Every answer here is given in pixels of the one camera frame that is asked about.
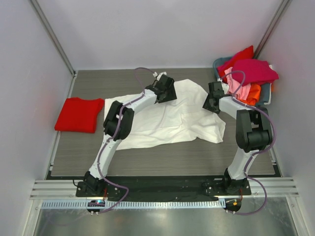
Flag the white printed t shirt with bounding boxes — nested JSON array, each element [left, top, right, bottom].
[[117, 79, 225, 150]]

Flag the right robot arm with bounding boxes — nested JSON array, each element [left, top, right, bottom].
[[203, 82, 273, 195]]

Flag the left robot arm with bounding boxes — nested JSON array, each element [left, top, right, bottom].
[[76, 72, 177, 197]]

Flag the pink t shirt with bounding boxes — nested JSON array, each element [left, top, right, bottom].
[[224, 67, 251, 100]]

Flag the orange t shirt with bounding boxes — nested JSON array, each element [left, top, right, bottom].
[[238, 83, 261, 106]]

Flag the magenta t shirt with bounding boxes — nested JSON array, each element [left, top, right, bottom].
[[232, 59, 279, 86]]

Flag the red t shirt in basket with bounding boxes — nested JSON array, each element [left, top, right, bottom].
[[217, 45, 254, 78]]

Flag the grey-blue laundry basket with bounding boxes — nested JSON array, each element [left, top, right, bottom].
[[213, 57, 272, 107]]

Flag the grey t shirt in basket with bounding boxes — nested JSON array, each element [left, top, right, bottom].
[[255, 83, 272, 107]]

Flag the folded red t shirt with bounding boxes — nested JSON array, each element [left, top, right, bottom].
[[54, 97, 105, 133]]

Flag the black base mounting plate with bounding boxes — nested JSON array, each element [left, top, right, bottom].
[[75, 176, 252, 202]]

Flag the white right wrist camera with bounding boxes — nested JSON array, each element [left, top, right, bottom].
[[221, 83, 229, 94]]

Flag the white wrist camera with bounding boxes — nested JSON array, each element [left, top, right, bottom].
[[153, 72, 167, 77], [221, 83, 229, 94]]

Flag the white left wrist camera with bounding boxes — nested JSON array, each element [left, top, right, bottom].
[[153, 72, 167, 77]]

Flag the right aluminium corner post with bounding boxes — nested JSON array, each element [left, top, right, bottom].
[[254, 0, 292, 59]]

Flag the aluminium corner post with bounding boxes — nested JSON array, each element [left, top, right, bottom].
[[254, 0, 292, 59], [29, 0, 76, 77]]

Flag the aluminium frame rail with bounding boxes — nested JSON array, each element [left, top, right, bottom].
[[30, 177, 299, 200]]

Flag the slotted white cable duct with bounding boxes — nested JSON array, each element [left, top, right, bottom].
[[41, 199, 225, 210]]

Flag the left aluminium corner post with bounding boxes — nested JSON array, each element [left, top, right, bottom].
[[29, 0, 76, 77]]

